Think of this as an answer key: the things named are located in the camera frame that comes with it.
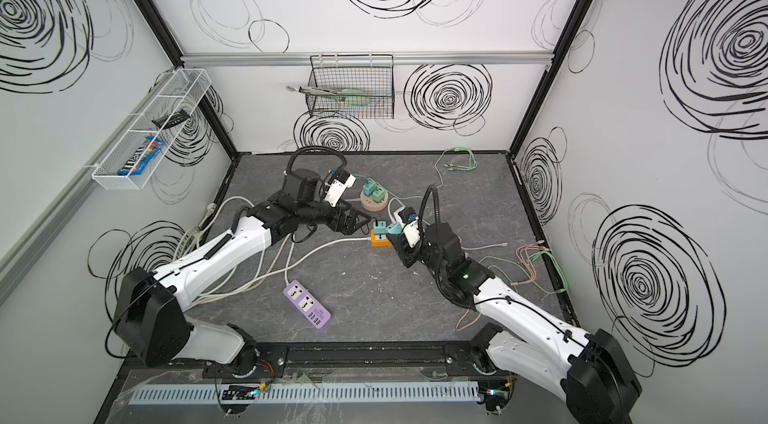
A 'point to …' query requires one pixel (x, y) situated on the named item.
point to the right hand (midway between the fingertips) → (394, 229)
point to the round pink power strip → (369, 204)
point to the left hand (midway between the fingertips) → (362, 212)
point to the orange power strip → (379, 240)
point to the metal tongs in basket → (339, 93)
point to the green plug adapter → (379, 194)
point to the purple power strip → (310, 307)
